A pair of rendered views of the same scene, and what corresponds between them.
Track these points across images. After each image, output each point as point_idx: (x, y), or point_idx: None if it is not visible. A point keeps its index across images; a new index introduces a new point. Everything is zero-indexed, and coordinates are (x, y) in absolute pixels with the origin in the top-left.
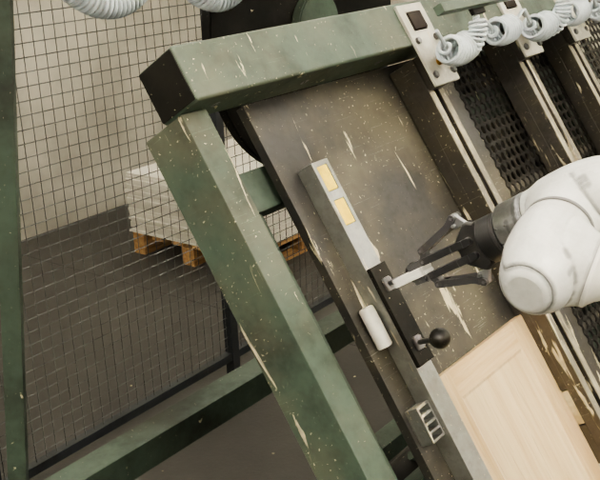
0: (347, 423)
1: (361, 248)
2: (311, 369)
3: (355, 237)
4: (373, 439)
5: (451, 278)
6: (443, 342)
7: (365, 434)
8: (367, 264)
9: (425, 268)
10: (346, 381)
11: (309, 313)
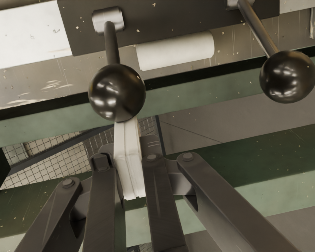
0: (281, 204)
1: (25, 44)
2: (202, 230)
3: (2, 50)
4: None
5: (206, 222)
6: (304, 97)
7: (307, 183)
8: (61, 45)
9: (130, 188)
10: (218, 80)
11: (133, 213)
